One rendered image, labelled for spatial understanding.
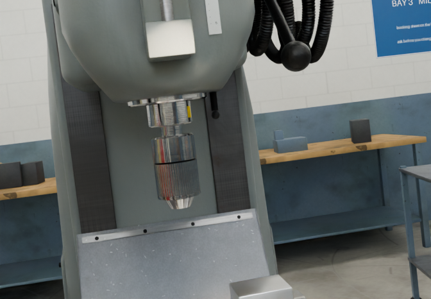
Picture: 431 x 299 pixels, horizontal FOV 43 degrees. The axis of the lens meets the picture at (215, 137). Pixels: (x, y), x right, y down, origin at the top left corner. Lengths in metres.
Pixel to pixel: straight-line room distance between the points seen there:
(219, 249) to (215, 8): 0.55
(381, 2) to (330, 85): 0.91
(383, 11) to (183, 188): 4.90
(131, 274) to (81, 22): 0.54
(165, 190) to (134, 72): 0.14
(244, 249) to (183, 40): 0.57
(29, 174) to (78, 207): 3.42
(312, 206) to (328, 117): 0.83
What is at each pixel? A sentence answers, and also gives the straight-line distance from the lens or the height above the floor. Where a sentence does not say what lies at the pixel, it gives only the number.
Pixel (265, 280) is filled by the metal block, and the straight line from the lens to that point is 0.65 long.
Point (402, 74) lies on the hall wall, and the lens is 5.42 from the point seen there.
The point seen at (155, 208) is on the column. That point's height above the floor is 1.13.
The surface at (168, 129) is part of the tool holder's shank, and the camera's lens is 0.58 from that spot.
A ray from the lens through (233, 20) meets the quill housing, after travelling 0.53.
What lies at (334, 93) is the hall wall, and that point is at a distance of 5.14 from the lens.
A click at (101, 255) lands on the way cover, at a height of 1.07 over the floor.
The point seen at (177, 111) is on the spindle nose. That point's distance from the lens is 0.57.
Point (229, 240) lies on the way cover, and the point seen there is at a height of 1.06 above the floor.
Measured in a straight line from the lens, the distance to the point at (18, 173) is 4.36.
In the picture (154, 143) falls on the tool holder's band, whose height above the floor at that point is 1.26.
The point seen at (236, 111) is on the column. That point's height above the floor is 1.28.
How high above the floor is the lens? 1.29
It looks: 3 degrees down
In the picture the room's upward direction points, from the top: 7 degrees counter-clockwise
